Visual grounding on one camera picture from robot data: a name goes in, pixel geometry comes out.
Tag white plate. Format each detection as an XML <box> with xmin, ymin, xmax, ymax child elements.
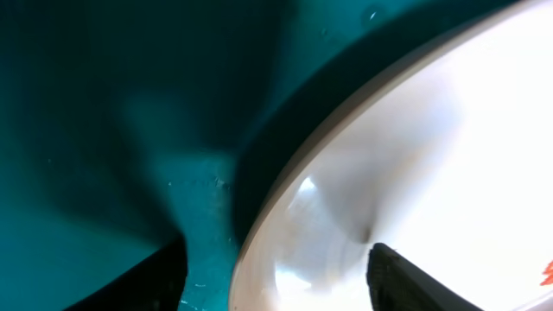
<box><xmin>227</xmin><ymin>1</ymin><xmax>552</xmax><ymax>310</ymax></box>

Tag teal plastic tray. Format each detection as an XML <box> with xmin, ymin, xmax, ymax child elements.
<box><xmin>0</xmin><ymin>0</ymin><xmax>519</xmax><ymax>311</ymax></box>

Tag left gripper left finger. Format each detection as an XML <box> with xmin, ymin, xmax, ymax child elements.
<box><xmin>66</xmin><ymin>236</ymin><xmax>188</xmax><ymax>311</ymax></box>

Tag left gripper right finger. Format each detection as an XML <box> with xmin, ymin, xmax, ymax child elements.
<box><xmin>366</xmin><ymin>243</ymin><xmax>481</xmax><ymax>311</ymax></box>

